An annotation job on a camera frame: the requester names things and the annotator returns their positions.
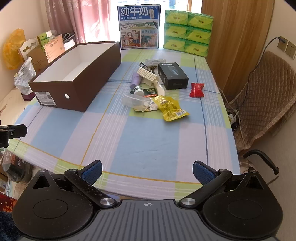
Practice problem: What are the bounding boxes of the white power strip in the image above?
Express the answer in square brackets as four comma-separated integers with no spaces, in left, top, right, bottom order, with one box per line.
[228,111,240,131]

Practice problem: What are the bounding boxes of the black shaver box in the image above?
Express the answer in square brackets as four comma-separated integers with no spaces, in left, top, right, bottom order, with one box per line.
[158,62,189,90]

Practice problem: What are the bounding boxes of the black chair armrest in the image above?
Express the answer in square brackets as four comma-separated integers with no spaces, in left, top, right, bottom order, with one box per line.
[243,149,280,176]

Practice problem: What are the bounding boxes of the brown cardboard box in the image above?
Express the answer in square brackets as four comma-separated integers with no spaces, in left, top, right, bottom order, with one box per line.
[28,41,122,113]

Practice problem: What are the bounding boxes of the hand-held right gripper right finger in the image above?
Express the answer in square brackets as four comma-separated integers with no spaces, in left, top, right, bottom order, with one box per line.
[179,160,272,208]

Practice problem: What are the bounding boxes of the tan cardboard flap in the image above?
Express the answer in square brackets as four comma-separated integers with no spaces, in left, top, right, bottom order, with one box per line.
[43,34,66,63]

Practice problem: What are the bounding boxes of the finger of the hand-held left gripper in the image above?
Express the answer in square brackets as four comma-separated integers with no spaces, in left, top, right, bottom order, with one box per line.
[0,124,28,148]

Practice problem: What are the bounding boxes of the clear plastic bottle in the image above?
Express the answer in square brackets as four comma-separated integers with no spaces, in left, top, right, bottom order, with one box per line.
[122,94,151,112]

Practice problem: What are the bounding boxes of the pink curtain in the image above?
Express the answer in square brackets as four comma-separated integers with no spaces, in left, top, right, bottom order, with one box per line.
[47,0,121,44]

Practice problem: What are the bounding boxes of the brown cardboard carton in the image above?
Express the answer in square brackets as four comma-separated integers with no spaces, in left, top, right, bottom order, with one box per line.
[27,46,50,75]

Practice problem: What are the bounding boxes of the purple box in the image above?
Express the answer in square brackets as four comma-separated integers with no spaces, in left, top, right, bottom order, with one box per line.
[21,91,36,101]

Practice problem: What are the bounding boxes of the purple tube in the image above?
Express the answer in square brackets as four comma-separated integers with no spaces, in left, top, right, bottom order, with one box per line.
[130,72,142,91]

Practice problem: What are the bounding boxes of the stack of green tissue packs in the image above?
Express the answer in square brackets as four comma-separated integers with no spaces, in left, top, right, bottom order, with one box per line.
[162,9,214,57]

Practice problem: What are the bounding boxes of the green printed card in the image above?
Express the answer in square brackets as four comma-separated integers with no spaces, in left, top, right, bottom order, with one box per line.
[142,87,159,98]

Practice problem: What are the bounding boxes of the black cable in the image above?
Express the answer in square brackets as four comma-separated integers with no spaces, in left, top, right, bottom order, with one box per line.
[220,37,286,109]

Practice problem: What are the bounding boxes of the clear plastic bag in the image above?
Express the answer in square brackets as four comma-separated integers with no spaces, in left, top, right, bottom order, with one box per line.
[14,57,36,94]

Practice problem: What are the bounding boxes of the blue printed milk carton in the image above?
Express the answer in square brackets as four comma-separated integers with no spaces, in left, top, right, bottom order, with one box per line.
[117,5,162,50]

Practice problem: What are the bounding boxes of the brown quilted chair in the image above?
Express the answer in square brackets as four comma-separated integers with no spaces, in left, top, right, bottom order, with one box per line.
[228,51,296,149]

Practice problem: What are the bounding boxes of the wall socket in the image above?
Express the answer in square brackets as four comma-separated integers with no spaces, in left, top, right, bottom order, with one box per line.
[277,36,296,59]

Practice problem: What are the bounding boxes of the white toothbrush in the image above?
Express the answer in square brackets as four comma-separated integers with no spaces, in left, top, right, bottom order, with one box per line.
[151,80,166,96]

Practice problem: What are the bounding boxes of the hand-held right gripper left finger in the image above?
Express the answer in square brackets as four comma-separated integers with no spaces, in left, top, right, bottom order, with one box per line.
[30,159,118,208]

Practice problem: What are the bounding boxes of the white carved wooden chair back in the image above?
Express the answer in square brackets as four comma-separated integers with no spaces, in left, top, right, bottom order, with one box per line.
[18,37,41,59]

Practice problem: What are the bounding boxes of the yellow snack packet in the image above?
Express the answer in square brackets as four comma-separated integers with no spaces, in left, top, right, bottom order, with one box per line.
[151,96,190,122]

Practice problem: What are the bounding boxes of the yellow plastic bag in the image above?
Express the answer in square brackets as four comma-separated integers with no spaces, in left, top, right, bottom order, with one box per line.
[3,28,26,70]

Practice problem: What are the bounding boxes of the green tissue box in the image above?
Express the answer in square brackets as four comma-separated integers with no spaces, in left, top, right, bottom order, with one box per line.
[38,30,59,47]

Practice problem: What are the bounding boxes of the clear plastic package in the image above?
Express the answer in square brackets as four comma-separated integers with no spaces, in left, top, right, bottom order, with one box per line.
[146,58,163,67]

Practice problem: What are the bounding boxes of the red snack packet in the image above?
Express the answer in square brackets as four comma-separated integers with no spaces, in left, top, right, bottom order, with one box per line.
[189,83,206,98]

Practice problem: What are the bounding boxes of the brown claw hair clip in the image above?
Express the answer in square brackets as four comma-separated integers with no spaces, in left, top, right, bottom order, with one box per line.
[139,62,156,73]

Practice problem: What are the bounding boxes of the crumpled foil wrapper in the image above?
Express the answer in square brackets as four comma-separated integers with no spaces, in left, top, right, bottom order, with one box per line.
[141,98,159,112]

